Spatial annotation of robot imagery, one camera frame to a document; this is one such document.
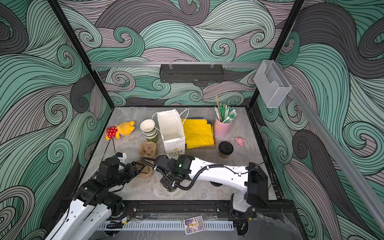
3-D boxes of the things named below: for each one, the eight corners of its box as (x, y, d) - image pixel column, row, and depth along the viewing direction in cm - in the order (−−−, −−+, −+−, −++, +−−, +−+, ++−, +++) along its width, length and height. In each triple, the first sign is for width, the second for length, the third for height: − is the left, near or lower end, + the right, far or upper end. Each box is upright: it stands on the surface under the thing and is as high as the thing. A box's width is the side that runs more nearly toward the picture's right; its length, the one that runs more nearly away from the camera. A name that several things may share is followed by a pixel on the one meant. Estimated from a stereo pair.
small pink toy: (236, 147, 99) (237, 144, 96) (234, 139, 103) (235, 136, 100) (244, 147, 99) (246, 144, 96) (242, 139, 103) (244, 136, 100)
